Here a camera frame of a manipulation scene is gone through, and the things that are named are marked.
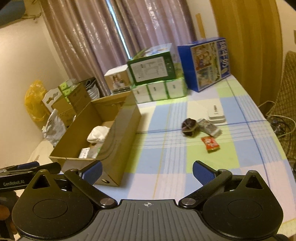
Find red snack packet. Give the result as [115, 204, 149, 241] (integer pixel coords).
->
[201, 136, 220, 153]

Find dark brown snack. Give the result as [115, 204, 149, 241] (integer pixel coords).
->
[181, 118, 200, 137]

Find long white green box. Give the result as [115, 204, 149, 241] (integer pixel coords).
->
[78, 147, 100, 159]

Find open cardboard box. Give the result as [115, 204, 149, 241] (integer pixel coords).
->
[49, 91, 141, 186]

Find grey printed packet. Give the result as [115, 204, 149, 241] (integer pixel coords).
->
[197, 118, 222, 138]

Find checked tablecloth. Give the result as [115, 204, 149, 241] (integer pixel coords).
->
[101, 77, 295, 222]

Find crumpled silver foil bag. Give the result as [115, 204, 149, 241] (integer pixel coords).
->
[42, 109, 66, 147]

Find white charger case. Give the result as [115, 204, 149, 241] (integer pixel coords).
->
[208, 104, 226, 123]

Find brown stacked cardboard boxes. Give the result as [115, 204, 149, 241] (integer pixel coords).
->
[52, 83, 91, 128]

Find yellow plastic bag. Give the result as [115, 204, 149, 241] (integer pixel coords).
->
[24, 80, 48, 123]

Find white bucket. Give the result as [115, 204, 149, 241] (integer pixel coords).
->
[85, 78, 100, 100]

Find middle white tissue pack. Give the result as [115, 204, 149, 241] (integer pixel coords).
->
[147, 81, 168, 101]

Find woven cushion chair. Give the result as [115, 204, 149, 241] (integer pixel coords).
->
[267, 51, 295, 160]

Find white box with dog picture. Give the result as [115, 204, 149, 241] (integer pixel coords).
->
[104, 64, 132, 94]

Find blue milk carton box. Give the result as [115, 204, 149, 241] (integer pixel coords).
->
[177, 37, 231, 92]

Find green appliance box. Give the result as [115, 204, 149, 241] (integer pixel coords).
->
[127, 43, 177, 85]

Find purple curtain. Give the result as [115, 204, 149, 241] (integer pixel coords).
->
[40, 1, 196, 96]

